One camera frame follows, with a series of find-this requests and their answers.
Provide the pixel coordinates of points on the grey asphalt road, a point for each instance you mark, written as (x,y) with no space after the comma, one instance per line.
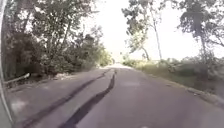
(133,100)

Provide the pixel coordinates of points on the grass verge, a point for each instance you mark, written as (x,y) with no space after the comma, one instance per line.
(176,74)

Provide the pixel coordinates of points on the wood of green trees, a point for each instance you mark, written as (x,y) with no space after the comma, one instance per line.
(50,43)

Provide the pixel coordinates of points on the row of tall trees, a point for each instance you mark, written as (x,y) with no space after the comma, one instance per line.
(196,30)

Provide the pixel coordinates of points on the pale guard rail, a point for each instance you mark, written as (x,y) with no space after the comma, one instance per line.
(18,78)

